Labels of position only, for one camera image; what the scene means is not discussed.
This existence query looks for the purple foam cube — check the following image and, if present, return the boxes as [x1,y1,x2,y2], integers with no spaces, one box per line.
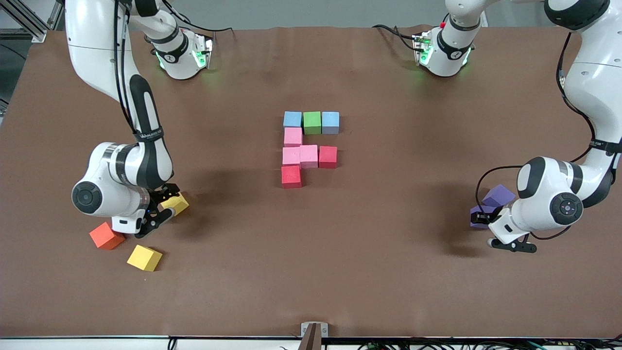
[482,184,517,208]
[469,205,497,230]

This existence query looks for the yellow foam cube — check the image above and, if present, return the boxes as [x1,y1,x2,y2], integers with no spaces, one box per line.
[127,245,163,272]
[162,192,190,217]

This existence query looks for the red foam cube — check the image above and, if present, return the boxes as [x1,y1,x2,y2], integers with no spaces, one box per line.
[281,165,302,189]
[318,145,338,169]

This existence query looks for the green foam cube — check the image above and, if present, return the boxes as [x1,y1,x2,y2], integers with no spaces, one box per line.
[303,111,322,136]

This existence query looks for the orange foam cube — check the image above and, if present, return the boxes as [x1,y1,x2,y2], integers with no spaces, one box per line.
[89,222,126,251]

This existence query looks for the brown table mat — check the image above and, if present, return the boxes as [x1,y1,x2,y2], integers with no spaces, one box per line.
[0,24,622,339]

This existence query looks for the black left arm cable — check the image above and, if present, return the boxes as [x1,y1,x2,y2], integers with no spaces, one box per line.
[475,32,598,242]

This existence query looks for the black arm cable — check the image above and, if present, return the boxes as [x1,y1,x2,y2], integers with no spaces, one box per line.
[111,0,139,134]
[475,32,598,242]

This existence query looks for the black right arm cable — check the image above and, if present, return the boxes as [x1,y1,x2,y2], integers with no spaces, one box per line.
[111,0,139,134]

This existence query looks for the tangled black cables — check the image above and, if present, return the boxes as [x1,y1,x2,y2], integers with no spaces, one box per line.
[279,339,622,350]

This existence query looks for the black right base cable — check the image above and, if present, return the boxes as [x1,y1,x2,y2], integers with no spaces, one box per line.
[163,0,234,34]

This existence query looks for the black base cable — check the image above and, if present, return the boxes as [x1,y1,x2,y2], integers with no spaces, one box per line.
[372,24,418,52]
[163,0,234,34]

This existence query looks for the aluminium frame post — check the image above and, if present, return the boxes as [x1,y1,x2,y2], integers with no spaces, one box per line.
[0,0,66,43]

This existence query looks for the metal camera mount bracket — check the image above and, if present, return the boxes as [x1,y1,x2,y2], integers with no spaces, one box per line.
[301,322,329,350]

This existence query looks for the black left base cable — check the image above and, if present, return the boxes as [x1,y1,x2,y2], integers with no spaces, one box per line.
[372,24,418,52]

